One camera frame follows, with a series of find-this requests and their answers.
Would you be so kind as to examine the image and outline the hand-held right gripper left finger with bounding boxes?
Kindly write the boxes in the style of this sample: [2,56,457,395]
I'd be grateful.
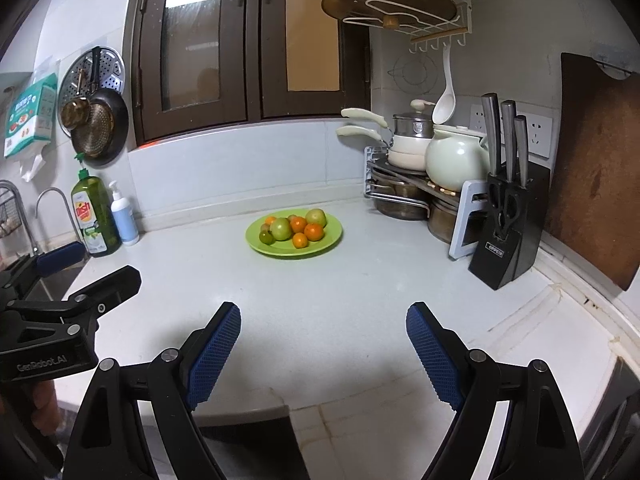
[59,301,242,480]

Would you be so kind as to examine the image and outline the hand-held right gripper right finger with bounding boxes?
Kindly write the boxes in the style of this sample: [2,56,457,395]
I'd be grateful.
[405,302,586,480]

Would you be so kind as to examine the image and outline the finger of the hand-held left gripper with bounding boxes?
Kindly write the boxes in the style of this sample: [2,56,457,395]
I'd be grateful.
[6,265,143,337]
[0,241,87,306]

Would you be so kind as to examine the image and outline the green plate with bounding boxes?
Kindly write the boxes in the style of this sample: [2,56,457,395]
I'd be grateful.
[245,208,344,259]

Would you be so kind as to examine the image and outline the person's left hand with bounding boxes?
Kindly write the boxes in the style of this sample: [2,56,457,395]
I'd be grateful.
[30,379,60,436]

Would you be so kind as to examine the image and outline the steel sink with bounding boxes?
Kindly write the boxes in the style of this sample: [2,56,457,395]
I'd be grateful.
[30,260,88,303]

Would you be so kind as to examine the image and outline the green dish soap bottle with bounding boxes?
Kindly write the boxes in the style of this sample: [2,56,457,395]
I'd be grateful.
[70,154,123,258]

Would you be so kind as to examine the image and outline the white blue pump bottle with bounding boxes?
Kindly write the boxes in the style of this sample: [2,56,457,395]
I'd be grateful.
[107,180,141,247]

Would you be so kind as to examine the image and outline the chrome faucet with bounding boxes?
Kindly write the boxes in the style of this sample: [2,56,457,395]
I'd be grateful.
[35,187,83,256]

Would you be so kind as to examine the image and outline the white plastic bag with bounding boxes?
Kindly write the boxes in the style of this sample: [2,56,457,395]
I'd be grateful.
[20,152,47,184]

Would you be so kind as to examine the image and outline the dark base cabinet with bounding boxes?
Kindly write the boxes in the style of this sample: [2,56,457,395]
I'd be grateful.
[197,415,312,480]

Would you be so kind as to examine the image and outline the black knife block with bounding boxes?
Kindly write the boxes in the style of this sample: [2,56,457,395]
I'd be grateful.
[467,157,551,291]

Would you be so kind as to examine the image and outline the grey pot shelf rack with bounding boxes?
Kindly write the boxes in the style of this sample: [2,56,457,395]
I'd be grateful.
[364,146,493,261]

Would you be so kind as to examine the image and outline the brass mesh strainer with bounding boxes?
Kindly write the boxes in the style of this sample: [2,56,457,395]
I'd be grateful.
[84,104,117,157]

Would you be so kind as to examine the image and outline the steel pot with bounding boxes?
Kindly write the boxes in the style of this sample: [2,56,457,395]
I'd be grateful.
[427,195,476,245]
[371,167,430,222]

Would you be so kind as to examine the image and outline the white green package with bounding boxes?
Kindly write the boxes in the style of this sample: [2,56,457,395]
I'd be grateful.
[2,72,58,161]

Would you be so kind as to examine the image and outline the small copper pan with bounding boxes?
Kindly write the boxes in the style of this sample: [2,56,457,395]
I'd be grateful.
[60,97,92,132]

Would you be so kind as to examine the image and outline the black frying pan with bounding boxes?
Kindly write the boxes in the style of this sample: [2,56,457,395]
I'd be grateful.
[70,87,130,168]

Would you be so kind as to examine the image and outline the black scissors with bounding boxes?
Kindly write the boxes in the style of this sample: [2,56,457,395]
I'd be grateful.
[487,187,521,238]

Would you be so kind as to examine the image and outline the grey metal cabinet front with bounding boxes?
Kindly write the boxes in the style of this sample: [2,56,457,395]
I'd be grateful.
[575,355,640,463]

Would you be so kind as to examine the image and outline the perforated steel steamer tray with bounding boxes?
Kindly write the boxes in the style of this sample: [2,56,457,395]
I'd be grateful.
[59,46,126,138]

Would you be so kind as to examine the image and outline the cream frying pan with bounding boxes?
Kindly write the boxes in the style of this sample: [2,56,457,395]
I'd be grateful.
[336,125,431,171]

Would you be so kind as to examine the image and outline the cream ceramic pot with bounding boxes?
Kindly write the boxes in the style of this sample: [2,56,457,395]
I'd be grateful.
[425,124,493,192]

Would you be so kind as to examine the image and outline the cream saucepan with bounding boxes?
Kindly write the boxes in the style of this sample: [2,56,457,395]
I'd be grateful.
[341,107,433,156]

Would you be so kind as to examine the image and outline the brown glass cabinet door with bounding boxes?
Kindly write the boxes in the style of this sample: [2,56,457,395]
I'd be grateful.
[127,0,256,148]
[250,0,372,121]

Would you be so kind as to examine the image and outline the steel saucepan with lid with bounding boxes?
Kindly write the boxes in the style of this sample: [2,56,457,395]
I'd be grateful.
[392,99,437,140]

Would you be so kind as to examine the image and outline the brown wooden cutting board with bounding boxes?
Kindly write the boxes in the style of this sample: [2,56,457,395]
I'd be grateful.
[544,52,640,292]

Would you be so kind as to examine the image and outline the white ladle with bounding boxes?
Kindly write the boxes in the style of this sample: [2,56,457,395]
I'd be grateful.
[432,45,457,125]

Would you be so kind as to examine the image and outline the chrome wire basket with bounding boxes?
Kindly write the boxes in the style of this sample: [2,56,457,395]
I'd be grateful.
[0,180,38,261]

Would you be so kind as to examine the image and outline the grey handled knife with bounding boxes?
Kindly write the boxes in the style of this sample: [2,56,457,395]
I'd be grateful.
[514,115,530,186]
[501,101,518,183]
[481,92,504,176]

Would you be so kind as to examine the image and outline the white wall rack with hooks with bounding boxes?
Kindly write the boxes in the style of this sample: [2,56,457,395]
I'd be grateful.
[320,0,476,54]

